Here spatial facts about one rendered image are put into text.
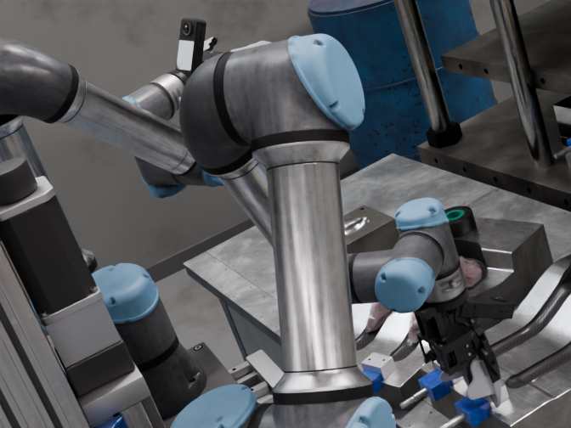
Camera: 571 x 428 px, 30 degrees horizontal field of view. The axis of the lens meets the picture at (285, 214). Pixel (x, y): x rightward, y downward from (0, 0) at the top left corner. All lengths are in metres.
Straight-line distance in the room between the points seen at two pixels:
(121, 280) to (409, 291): 0.49
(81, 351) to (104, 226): 3.33
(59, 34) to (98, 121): 2.90
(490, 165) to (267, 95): 1.70
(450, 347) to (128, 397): 0.51
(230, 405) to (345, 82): 0.40
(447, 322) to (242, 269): 1.12
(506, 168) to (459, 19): 1.54
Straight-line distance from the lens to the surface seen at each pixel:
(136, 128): 1.70
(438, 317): 1.64
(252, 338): 2.80
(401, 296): 1.49
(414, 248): 1.52
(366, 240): 2.49
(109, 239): 4.77
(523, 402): 1.76
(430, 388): 1.83
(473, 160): 2.93
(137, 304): 1.68
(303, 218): 1.20
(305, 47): 1.21
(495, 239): 2.21
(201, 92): 1.26
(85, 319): 1.42
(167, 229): 4.83
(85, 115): 1.65
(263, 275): 2.63
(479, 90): 4.38
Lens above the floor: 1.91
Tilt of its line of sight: 22 degrees down
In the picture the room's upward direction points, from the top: 20 degrees counter-clockwise
